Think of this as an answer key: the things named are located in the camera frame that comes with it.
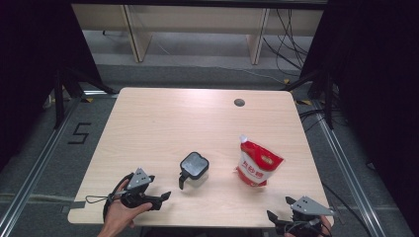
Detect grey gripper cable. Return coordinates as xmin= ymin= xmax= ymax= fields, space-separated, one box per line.
xmin=286 ymin=219 xmax=324 ymax=232

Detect black metal stand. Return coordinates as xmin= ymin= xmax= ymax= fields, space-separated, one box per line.
xmin=281 ymin=70 xmax=341 ymax=130
xmin=53 ymin=67 xmax=119 ymax=130

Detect red and white sugar bag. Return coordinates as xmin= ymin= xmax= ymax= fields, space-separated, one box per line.
xmin=235 ymin=133 xmax=285 ymax=188

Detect black cable bundle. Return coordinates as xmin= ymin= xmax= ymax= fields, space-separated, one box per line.
xmin=262 ymin=8 xmax=314 ymax=77

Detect beige wooden desk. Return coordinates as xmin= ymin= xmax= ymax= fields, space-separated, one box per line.
xmin=71 ymin=3 xmax=326 ymax=65

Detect black floor cable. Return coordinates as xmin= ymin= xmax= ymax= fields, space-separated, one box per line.
xmin=321 ymin=182 xmax=374 ymax=237

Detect person's left hand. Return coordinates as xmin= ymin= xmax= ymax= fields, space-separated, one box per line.
xmin=97 ymin=179 xmax=154 ymax=237

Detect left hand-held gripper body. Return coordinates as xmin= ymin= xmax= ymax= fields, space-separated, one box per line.
xmin=119 ymin=167 xmax=156 ymax=211

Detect black cables beside table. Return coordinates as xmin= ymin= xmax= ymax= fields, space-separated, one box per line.
xmin=297 ymin=108 xmax=348 ymax=133

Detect pale floor cable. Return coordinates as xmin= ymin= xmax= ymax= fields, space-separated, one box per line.
xmin=0 ymin=193 xmax=75 ymax=203

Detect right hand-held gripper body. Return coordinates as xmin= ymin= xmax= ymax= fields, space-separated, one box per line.
xmin=278 ymin=196 xmax=335 ymax=237

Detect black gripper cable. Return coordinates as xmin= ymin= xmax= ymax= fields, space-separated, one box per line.
xmin=102 ymin=172 xmax=133 ymax=222

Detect grey tape strip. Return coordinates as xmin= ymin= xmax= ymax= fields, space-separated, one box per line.
xmin=61 ymin=200 xmax=87 ymax=213

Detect person's right hand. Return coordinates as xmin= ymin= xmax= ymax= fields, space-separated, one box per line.
xmin=284 ymin=215 xmax=333 ymax=237

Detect aluminium floor rail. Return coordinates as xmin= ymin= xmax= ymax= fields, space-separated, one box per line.
xmin=0 ymin=98 xmax=82 ymax=237
xmin=311 ymin=100 xmax=383 ymax=237

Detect thin grey cord loop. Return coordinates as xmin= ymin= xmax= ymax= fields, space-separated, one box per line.
xmin=85 ymin=195 xmax=116 ymax=204

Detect black curtain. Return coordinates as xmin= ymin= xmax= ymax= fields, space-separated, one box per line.
xmin=0 ymin=0 xmax=104 ymax=172
xmin=299 ymin=0 xmax=419 ymax=228

